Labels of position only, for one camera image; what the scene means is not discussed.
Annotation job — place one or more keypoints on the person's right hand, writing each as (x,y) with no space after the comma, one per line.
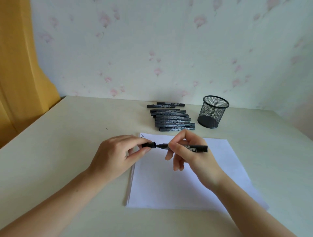
(198,163)

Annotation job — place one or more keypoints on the person's left hand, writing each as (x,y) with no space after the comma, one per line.
(111,158)

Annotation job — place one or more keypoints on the person's right thumb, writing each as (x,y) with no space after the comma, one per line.
(177,146)

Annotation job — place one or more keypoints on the person's left thumb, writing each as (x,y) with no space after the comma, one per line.
(139,154)

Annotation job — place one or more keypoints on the black marker cap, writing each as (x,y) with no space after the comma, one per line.
(149,145)

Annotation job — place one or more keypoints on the black marker pen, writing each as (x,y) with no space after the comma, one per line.
(199,148)

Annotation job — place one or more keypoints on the person's right forearm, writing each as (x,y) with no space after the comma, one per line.
(247,210)

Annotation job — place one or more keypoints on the person's left forearm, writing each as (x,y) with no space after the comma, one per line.
(53,207)

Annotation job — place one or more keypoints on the row of black markers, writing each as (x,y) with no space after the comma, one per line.
(172,118)

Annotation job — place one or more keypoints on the white paper sheets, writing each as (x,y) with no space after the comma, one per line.
(156,185)

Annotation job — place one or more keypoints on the black mesh pen holder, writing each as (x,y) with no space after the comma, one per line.
(212,112)

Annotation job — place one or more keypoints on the yellow curtain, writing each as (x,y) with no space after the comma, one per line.
(22,80)

